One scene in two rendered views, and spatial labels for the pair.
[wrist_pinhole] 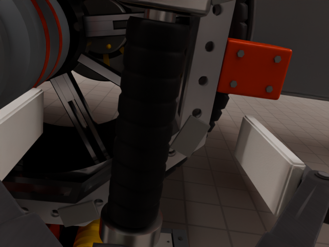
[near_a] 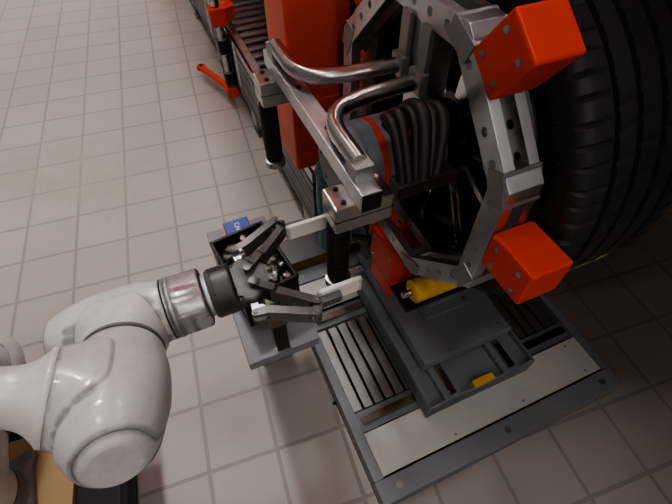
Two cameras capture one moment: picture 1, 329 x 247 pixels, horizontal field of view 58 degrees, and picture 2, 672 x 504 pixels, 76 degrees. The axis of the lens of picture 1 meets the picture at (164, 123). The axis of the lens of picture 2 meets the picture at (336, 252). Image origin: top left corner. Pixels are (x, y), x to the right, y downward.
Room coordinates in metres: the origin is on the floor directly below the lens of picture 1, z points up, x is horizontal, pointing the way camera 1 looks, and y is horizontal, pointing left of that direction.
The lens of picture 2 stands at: (0.05, -0.39, 1.36)
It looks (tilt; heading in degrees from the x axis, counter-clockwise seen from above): 52 degrees down; 74
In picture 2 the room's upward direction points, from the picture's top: straight up
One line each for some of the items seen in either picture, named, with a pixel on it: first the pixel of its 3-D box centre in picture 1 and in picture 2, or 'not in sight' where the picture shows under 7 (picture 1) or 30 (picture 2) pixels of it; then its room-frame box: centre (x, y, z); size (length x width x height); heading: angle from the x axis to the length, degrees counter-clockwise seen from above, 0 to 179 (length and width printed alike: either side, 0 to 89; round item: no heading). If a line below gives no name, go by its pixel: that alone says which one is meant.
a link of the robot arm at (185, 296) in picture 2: not in sight; (190, 301); (-0.06, -0.02, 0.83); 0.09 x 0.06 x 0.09; 97
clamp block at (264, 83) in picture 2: not in sight; (280, 84); (0.16, 0.35, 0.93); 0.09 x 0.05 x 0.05; 7
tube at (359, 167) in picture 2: not in sight; (392, 98); (0.28, 0.10, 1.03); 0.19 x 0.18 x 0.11; 7
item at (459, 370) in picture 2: not in sight; (436, 319); (0.56, 0.18, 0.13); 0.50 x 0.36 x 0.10; 97
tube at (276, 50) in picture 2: not in sight; (335, 36); (0.25, 0.29, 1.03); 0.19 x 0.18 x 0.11; 7
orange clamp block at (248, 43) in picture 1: (246, 66); (523, 262); (0.43, -0.10, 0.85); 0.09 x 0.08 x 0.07; 97
